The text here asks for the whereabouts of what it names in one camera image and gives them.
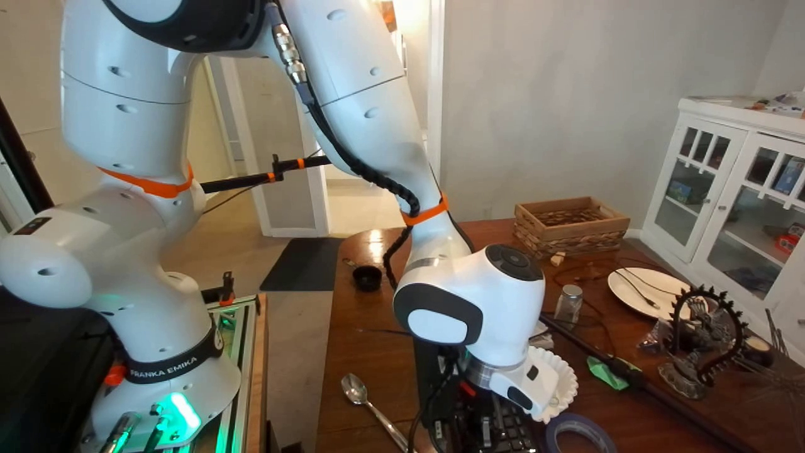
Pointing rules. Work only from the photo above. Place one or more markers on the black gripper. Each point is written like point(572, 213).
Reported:
point(445, 394)

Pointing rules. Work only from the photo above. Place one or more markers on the black computer keyboard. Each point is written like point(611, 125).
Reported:
point(510, 431)

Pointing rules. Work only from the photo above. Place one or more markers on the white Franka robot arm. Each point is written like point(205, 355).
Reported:
point(127, 108)

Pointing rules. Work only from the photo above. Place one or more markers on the silver metal spoon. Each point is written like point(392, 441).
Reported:
point(369, 404)

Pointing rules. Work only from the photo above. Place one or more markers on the white scalloped bowl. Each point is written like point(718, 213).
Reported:
point(564, 387)

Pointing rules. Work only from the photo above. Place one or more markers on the small black cup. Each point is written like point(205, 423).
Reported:
point(367, 278)

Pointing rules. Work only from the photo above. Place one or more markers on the blue tape roll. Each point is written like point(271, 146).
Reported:
point(582, 431)

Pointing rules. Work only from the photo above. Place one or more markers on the green plastic item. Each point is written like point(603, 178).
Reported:
point(606, 373)

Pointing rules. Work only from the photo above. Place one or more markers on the wicker wooden basket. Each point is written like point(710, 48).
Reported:
point(571, 226)

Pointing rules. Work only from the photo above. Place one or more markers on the cream round plate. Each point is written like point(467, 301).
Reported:
point(646, 292)

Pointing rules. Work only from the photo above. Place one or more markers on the black gear-shaped metal holder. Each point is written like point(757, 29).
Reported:
point(705, 336)

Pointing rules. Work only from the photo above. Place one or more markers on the small dark candle jar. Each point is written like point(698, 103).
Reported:
point(759, 348)

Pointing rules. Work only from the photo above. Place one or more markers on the white glass-door cabinet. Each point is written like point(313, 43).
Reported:
point(738, 209)

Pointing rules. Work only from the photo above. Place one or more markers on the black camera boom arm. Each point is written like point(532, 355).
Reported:
point(261, 173)

